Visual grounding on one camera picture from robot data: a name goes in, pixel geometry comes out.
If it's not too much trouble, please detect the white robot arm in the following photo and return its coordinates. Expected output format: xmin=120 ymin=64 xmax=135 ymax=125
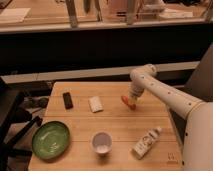
xmin=129 ymin=64 xmax=213 ymax=171

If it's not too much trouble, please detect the white lotion bottle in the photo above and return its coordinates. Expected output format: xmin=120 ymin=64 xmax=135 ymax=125
xmin=132 ymin=127 xmax=162 ymax=159

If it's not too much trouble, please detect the white cup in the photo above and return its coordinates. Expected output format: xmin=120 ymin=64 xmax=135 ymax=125
xmin=91 ymin=132 xmax=112 ymax=156

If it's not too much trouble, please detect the dark chair back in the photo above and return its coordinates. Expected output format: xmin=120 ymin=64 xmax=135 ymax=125
xmin=185 ymin=43 xmax=213 ymax=102

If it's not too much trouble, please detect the black rectangular block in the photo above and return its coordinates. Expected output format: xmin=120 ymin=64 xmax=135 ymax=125
xmin=63 ymin=92 xmax=73 ymax=109

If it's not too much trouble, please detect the green bowl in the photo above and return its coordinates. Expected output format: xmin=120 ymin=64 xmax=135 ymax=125
xmin=32 ymin=121 xmax=70 ymax=160

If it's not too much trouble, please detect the black chair base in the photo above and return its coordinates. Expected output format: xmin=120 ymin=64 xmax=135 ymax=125
xmin=0 ymin=77 xmax=44 ymax=171

